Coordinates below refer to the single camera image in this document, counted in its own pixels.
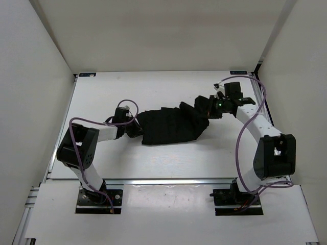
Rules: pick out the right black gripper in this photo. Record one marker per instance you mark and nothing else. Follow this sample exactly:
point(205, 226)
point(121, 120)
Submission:
point(213, 114)

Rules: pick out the left blue corner sticker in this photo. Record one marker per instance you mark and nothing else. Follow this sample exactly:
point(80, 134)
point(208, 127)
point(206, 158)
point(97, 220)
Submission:
point(87, 74)

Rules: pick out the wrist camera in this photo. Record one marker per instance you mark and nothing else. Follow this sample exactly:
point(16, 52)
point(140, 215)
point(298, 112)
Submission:
point(126, 112)
point(220, 90)

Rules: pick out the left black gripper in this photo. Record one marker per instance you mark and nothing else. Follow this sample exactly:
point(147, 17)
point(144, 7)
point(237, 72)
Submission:
point(137, 131)

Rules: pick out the right blue corner sticker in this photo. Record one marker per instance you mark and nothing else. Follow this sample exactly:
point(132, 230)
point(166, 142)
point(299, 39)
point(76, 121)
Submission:
point(238, 72)

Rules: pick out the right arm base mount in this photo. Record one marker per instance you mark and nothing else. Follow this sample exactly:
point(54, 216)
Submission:
point(232, 202)

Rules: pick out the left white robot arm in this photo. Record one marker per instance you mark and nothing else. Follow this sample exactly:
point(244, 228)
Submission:
point(78, 146)

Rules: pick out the aluminium frame rail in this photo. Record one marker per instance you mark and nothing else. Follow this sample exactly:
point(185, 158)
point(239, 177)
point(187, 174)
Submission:
point(258, 92)

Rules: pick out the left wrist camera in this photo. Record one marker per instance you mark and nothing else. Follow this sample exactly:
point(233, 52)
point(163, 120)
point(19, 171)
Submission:
point(126, 112)

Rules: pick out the black pleated skirt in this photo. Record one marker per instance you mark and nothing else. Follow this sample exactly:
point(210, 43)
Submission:
point(174, 125)

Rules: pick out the blue corner sticker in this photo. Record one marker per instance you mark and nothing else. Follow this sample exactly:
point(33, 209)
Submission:
point(238, 72)
point(87, 74)

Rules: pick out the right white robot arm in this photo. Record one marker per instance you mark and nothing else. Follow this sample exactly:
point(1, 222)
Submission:
point(275, 154)

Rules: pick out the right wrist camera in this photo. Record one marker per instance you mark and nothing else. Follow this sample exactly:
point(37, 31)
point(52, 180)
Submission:
point(220, 90)

